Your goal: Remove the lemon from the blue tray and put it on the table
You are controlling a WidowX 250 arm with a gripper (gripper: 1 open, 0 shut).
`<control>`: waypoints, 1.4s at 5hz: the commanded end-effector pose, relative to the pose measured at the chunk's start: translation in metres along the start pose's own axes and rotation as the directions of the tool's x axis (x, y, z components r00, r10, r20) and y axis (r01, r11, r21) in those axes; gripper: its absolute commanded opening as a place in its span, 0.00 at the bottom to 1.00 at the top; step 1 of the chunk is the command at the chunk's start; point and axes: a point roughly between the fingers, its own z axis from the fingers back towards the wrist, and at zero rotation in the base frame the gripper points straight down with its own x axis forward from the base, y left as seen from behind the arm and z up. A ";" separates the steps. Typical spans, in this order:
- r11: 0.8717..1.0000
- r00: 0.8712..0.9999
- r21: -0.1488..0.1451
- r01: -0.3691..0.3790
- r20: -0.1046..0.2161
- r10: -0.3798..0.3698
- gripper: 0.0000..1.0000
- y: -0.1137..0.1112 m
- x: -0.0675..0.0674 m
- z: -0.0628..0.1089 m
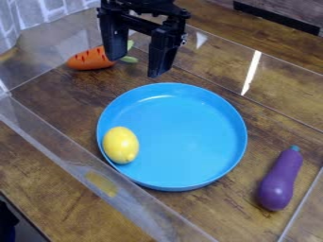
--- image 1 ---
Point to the yellow toy lemon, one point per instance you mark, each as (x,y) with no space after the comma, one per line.
(120,145)

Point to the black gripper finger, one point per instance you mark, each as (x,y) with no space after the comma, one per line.
(166,40)
(114,36)

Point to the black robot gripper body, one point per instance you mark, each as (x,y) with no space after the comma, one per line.
(140,15)

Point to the purple toy eggplant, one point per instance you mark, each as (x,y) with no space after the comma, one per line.
(276,186)

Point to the white patterned curtain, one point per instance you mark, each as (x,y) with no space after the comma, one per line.
(22,14)

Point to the round blue tray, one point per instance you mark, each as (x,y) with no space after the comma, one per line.
(191,133)

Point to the clear acrylic enclosure wall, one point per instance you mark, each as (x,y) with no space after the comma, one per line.
(263,66)

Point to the orange toy carrot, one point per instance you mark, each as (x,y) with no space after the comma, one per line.
(91,59)

